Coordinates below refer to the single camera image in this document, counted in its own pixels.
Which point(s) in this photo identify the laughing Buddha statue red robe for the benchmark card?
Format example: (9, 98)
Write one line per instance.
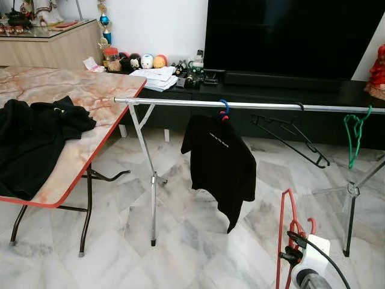
(376, 75)

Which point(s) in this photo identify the white porcelain figurine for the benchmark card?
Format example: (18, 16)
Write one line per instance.
(42, 12)

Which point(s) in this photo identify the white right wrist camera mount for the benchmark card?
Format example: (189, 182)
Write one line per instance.
(316, 253)

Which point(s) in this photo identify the blue plastic hanger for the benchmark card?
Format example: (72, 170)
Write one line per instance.
(227, 107)

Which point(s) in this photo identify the marble pattern red-edged folding table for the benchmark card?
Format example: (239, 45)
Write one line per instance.
(108, 90)

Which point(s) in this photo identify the black flat screen television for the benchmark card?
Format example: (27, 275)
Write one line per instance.
(295, 36)

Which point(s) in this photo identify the black TV console cabinet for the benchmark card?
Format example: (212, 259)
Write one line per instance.
(283, 126)

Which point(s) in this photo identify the stack of white papers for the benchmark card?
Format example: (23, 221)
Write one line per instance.
(153, 78)

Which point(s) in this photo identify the small clear bottle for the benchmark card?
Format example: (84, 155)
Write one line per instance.
(198, 60)

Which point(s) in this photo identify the black soundbar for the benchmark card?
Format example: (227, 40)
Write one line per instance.
(283, 80)

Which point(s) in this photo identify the white pink tissue packet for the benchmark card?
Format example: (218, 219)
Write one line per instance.
(93, 65)

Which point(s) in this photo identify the black plastic hanger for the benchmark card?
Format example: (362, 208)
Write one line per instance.
(323, 161)

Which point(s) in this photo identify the red plastic hanger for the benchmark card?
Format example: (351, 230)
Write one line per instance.
(280, 253)

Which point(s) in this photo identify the silver metal clothes rack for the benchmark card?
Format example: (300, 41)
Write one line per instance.
(180, 102)

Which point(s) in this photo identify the orange yellow plush ball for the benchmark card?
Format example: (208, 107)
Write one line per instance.
(160, 61)

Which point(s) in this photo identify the black shirt with green logo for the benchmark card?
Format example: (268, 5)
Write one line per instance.
(24, 150)

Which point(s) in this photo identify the black shirt with red collar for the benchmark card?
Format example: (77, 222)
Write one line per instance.
(219, 162)

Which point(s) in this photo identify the gold trophy with blue balls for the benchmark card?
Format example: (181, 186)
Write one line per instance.
(105, 21)

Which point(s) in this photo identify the green plastic hanger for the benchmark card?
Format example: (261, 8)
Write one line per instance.
(357, 141)

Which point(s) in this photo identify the black mouse plush ball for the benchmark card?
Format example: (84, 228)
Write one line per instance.
(135, 62)

